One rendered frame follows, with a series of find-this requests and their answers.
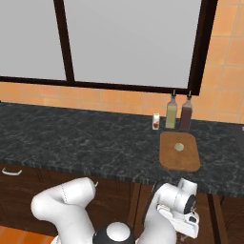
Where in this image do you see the brown wooden cutting board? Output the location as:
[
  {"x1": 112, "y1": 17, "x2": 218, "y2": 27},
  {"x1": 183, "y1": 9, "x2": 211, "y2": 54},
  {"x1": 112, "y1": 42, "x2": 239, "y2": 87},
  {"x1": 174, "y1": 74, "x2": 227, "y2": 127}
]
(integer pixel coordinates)
[{"x1": 158, "y1": 131, "x2": 202, "y2": 173}]

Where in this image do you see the dark wooden cupboard door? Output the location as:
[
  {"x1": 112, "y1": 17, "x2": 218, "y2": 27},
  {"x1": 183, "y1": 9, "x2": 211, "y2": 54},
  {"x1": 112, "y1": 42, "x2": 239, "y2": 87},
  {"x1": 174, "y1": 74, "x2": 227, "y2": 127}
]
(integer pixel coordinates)
[{"x1": 132, "y1": 183, "x2": 220, "y2": 244}]

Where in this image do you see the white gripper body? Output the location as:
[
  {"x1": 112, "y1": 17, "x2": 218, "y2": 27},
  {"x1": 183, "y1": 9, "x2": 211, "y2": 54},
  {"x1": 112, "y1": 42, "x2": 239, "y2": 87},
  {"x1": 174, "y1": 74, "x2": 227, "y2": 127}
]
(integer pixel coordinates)
[{"x1": 155, "y1": 203, "x2": 200, "y2": 240}]

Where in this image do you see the small white carton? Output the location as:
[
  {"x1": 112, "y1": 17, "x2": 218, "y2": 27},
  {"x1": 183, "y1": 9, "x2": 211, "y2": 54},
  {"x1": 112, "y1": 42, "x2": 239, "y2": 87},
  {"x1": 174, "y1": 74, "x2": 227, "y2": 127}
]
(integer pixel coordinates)
[{"x1": 152, "y1": 112, "x2": 160, "y2": 131}]

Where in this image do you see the dark wooden drawer front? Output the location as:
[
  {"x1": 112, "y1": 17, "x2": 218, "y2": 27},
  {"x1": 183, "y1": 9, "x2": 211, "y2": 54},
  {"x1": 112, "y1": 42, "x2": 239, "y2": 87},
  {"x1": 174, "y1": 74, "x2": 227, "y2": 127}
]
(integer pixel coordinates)
[{"x1": 0, "y1": 163, "x2": 137, "y2": 237}]

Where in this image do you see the dark red vinegar bottle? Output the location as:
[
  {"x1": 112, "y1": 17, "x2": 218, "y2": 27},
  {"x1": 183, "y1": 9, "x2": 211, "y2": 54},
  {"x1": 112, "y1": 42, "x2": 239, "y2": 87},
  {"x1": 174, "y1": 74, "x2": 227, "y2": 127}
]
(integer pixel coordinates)
[{"x1": 179, "y1": 91, "x2": 193, "y2": 132}]

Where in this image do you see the dark framed window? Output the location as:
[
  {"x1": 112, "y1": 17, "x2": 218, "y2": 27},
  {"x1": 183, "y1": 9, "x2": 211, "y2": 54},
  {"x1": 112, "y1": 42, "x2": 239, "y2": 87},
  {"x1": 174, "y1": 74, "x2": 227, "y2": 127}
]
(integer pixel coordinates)
[{"x1": 0, "y1": 0, "x2": 219, "y2": 96}]

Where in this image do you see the yellow oil bottle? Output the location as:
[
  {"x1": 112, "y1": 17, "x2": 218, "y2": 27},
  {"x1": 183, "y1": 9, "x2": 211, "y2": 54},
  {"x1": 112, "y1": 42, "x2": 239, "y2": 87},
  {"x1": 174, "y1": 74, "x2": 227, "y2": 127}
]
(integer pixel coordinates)
[{"x1": 165, "y1": 90, "x2": 178, "y2": 130}]

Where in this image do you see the pale garlic bulb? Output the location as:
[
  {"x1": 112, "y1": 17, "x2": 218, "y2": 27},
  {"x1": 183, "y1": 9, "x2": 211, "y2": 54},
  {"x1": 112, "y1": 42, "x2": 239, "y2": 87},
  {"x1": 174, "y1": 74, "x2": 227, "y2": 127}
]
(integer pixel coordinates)
[{"x1": 173, "y1": 142, "x2": 186, "y2": 153}]

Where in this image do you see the dark wooden cabinet front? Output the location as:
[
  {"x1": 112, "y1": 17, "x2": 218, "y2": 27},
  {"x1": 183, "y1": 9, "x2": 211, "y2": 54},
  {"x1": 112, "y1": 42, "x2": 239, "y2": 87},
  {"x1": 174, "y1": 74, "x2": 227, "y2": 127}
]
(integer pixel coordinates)
[{"x1": 213, "y1": 193, "x2": 244, "y2": 244}]

